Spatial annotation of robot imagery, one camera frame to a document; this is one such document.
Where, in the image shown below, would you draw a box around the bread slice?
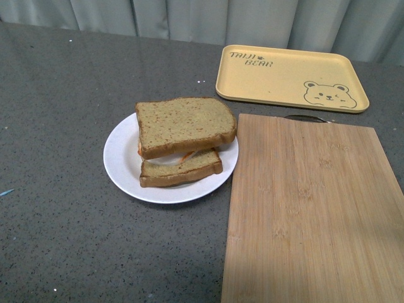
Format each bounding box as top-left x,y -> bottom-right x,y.
140,148 -> 223,187
135,97 -> 237,160

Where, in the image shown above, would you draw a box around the white round plate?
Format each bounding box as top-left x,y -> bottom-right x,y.
104,114 -> 239,204

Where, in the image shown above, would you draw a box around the fried egg toy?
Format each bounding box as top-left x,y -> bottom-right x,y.
138,141 -> 198,166

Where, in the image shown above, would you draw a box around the bamboo cutting board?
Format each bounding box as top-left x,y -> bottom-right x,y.
222,114 -> 403,302

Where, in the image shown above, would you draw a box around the yellow bear tray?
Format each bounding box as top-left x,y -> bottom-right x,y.
216,45 -> 369,114

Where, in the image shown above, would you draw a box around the grey curtain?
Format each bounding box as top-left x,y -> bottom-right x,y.
1,0 -> 403,65

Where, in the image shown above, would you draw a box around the metal board handle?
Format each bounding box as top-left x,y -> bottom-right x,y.
284,115 -> 329,123

